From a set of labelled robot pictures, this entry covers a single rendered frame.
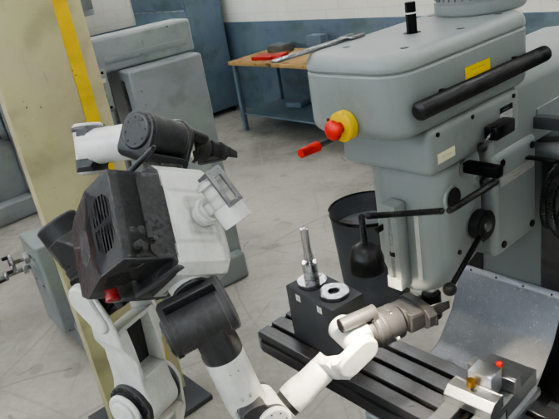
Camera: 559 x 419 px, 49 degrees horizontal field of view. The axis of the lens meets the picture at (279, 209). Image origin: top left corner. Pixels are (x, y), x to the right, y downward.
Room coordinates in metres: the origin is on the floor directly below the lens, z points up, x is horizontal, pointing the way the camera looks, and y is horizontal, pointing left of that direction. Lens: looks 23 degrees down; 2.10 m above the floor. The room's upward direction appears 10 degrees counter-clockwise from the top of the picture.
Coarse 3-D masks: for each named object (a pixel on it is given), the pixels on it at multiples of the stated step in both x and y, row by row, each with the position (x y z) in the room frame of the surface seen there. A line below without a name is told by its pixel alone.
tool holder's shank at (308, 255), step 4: (300, 228) 1.64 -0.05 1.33; (304, 228) 1.63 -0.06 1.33; (300, 232) 1.63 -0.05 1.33; (304, 232) 1.62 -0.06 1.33; (308, 232) 1.63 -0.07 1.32; (304, 236) 1.62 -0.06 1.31; (308, 236) 1.62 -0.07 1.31; (304, 240) 1.62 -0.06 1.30; (308, 240) 1.62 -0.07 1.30; (304, 244) 1.62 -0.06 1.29; (308, 244) 1.62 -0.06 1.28; (304, 248) 1.62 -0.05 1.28; (308, 248) 1.62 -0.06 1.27; (304, 252) 1.62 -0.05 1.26; (308, 252) 1.62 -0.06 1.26; (304, 256) 1.62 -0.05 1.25; (308, 256) 1.62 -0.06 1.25; (312, 256) 1.62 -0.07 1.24; (304, 260) 1.62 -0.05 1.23; (308, 260) 1.62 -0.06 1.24; (312, 260) 1.63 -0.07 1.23
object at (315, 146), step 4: (316, 140) 1.24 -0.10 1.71; (324, 140) 1.25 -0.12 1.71; (328, 140) 1.26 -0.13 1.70; (332, 140) 1.26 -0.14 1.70; (312, 144) 1.23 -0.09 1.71; (316, 144) 1.23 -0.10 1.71; (320, 144) 1.24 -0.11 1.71; (324, 144) 1.25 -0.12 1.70; (328, 144) 1.26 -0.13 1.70; (304, 148) 1.22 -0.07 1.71; (308, 148) 1.22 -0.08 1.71; (312, 148) 1.22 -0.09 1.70; (316, 148) 1.23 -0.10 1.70; (320, 148) 1.23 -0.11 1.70; (300, 152) 1.21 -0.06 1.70; (304, 152) 1.21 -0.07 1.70; (308, 152) 1.21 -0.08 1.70; (312, 152) 1.22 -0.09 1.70; (316, 152) 1.23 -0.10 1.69; (300, 156) 1.21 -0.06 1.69; (304, 156) 1.21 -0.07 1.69
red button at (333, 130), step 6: (324, 126) 1.14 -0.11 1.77; (330, 126) 1.13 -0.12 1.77; (336, 126) 1.12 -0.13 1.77; (342, 126) 1.14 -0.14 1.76; (324, 132) 1.15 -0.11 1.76; (330, 132) 1.13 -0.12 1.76; (336, 132) 1.12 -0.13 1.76; (342, 132) 1.14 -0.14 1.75; (330, 138) 1.13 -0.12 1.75; (336, 138) 1.12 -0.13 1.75
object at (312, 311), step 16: (288, 288) 1.64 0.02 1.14; (304, 288) 1.60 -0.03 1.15; (320, 288) 1.57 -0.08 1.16; (336, 288) 1.56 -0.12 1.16; (352, 288) 1.56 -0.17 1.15; (304, 304) 1.58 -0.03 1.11; (320, 304) 1.51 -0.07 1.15; (336, 304) 1.49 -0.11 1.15; (352, 304) 1.51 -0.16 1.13; (304, 320) 1.59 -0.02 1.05; (320, 320) 1.52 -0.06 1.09; (304, 336) 1.60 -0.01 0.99; (320, 336) 1.53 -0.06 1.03; (336, 352) 1.47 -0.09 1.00
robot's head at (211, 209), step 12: (216, 180) 1.21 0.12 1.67; (204, 192) 1.21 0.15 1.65; (216, 192) 1.20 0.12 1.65; (228, 192) 1.20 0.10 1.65; (204, 204) 1.23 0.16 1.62; (216, 204) 1.19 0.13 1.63; (240, 204) 1.19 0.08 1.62; (204, 216) 1.22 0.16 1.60; (216, 216) 1.19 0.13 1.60; (228, 216) 1.17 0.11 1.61; (240, 216) 1.17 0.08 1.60; (228, 228) 1.17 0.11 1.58
